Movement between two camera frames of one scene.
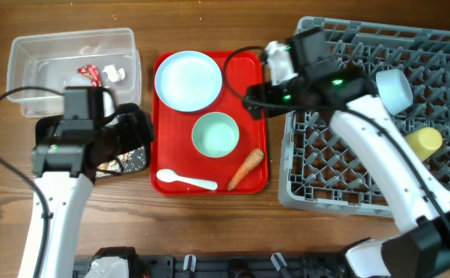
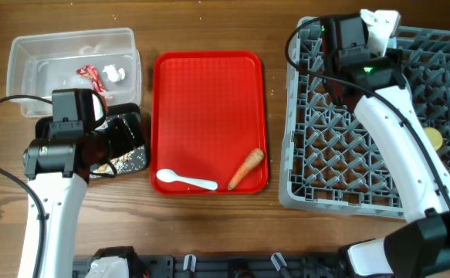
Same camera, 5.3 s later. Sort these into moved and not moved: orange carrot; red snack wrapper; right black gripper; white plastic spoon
Moved: right black gripper
Not moved: white plastic spoon; red snack wrapper; orange carrot
